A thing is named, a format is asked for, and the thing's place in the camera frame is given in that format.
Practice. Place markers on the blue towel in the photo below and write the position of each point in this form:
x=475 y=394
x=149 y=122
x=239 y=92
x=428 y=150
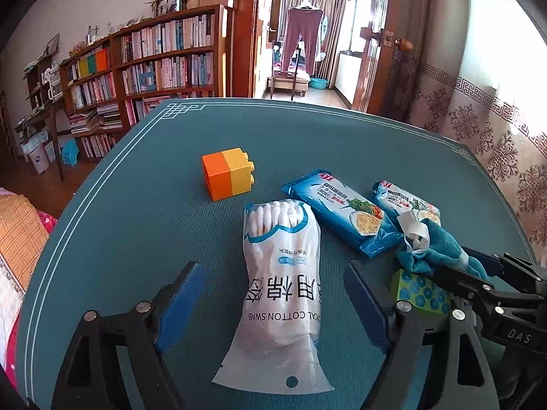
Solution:
x=440 y=243

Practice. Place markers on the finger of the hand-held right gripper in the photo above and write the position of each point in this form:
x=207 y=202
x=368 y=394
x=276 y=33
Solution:
x=457 y=282
x=483 y=261

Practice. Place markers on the blue snack packet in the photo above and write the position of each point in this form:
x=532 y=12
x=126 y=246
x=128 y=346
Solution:
x=397 y=200
x=342 y=209

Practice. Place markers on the green blue-dotted sponge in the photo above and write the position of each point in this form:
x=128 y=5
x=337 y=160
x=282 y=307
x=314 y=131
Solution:
x=414 y=290

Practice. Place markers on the wooden bookshelf with books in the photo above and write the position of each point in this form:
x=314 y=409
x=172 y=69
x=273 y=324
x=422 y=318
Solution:
x=171 y=51

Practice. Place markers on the wooden bench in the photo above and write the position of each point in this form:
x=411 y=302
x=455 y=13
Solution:
x=290 y=85

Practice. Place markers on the white patterned curtain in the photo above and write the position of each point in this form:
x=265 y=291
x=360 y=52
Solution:
x=491 y=136

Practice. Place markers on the patterned bed blanket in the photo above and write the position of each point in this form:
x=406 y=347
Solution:
x=17 y=239

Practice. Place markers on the hanging mauve pants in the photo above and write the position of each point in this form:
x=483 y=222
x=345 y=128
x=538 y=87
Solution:
x=299 y=30

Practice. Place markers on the orange and yellow toy block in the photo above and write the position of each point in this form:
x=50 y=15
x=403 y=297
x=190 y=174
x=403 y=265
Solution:
x=222 y=175

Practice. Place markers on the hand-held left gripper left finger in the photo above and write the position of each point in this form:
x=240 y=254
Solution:
x=179 y=307

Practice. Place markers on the blue plastic basin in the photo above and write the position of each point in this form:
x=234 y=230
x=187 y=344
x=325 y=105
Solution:
x=318 y=83

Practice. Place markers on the wooden door with knobs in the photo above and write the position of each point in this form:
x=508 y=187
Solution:
x=376 y=72

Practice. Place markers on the white cotton swab bag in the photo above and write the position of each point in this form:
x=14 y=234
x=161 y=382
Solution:
x=282 y=273

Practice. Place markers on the dark wooden side shelf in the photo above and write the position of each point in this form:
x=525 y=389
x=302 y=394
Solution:
x=42 y=94

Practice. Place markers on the beige window curtain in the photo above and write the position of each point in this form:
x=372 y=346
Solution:
x=337 y=8

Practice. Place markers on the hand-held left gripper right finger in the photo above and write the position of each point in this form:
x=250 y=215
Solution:
x=367 y=307

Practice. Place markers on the wooden door frame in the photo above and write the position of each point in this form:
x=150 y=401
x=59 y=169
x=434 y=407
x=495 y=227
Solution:
x=245 y=30

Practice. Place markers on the white storage bins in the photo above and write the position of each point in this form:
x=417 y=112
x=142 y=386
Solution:
x=38 y=153

